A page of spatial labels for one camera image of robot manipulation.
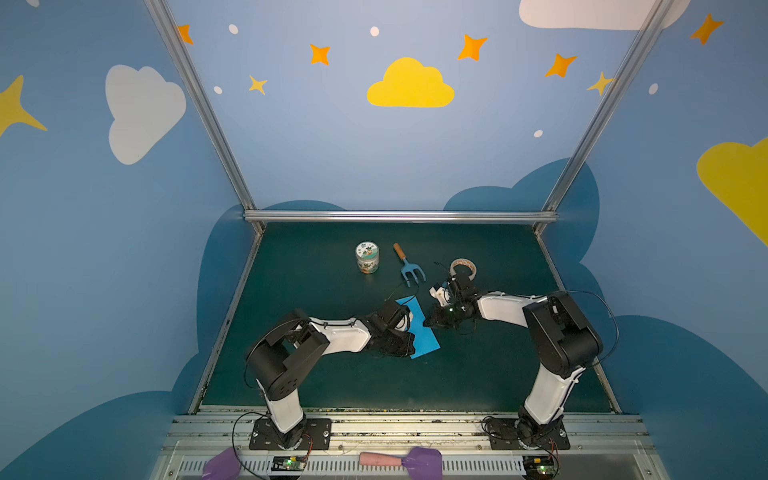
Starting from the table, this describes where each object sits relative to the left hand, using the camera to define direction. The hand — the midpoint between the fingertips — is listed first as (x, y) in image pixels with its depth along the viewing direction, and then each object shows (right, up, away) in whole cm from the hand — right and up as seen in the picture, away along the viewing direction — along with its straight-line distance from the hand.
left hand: (418, 353), depth 87 cm
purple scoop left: (-49, -21, -17) cm, 56 cm away
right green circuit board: (+28, -22, -15) cm, 39 cm away
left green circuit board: (-33, -22, -15) cm, 43 cm away
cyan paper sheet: (+3, +2, +8) cm, 9 cm away
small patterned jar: (-16, +30, +16) cm, 37 cm away
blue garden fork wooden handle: (-1, +25, +21) cm, 32 cm away
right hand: (+3, +8, +8) cm, 12 cm away
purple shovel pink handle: (-1, -20, -18) cm, 27 cm away
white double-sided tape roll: (+20, +27, +22) cm, 40 cm away
